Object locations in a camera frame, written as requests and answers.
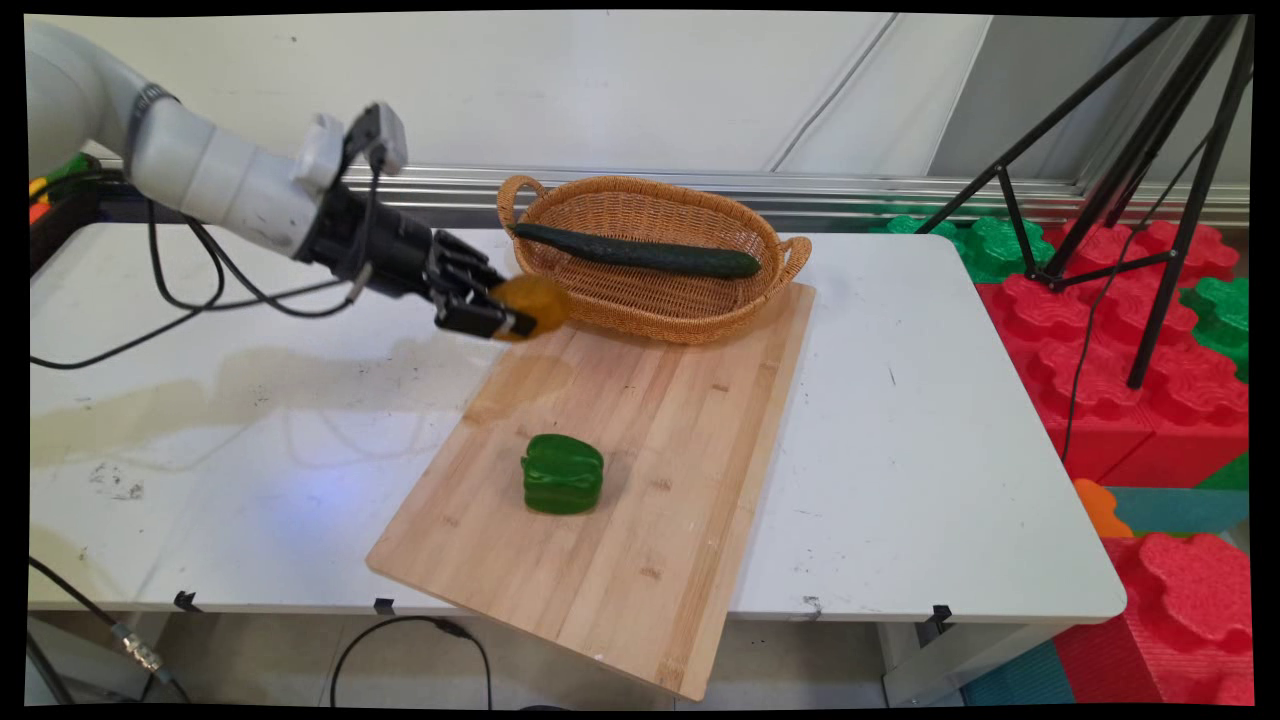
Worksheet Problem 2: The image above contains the wooden cutting board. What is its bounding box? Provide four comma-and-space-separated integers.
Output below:
365, 280, 816, 703

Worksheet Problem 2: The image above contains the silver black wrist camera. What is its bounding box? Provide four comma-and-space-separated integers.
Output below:
345, 102, 410, 177

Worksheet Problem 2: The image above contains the green toy bell pepper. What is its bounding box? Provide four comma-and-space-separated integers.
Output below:
520, 433, 606, 516

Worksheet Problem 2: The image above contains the dark green cucumber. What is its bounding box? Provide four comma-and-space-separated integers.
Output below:
512, 222, 763, 280

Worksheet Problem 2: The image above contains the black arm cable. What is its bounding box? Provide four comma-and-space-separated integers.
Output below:
30, 165, 386, 371

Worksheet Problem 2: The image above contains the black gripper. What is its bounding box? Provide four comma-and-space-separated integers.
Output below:
298, 184, 538, 342

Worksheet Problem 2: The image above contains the woven wicker basket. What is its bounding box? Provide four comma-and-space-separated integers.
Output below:
496, 174, 813, 346

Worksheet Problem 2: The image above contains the black looped cable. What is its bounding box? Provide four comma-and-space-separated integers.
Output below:
330, 615, 493, 711

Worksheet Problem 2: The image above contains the orange green foam piece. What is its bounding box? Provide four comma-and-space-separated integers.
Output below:
30, 152, 93, 225

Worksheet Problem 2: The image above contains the white table leg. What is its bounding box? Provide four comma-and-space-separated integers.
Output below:
880, 620, 1076, 707

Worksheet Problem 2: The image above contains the orange-brown toy potato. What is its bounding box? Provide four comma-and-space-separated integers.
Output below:
490, 275, 577, 344

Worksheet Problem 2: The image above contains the black tripod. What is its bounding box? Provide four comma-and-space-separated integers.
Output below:
915, 15, 1256, 391

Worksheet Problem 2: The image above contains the thin black tripod cable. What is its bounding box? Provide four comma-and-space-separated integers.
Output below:
1060, 130, 1211, 466

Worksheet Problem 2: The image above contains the green foam block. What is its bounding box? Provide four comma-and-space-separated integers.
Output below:
870, 213, 1056, 284
1180, 275, 1251, 381

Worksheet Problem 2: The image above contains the black cable with metal connector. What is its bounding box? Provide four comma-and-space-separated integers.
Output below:
28, 555, 193, 705

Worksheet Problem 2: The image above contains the aluminium wall rail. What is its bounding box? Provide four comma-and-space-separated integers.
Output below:
85, 158, 1251, 231

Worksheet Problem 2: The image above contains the teal foam mat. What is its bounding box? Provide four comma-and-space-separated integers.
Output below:
1105, 487, 1251, 536

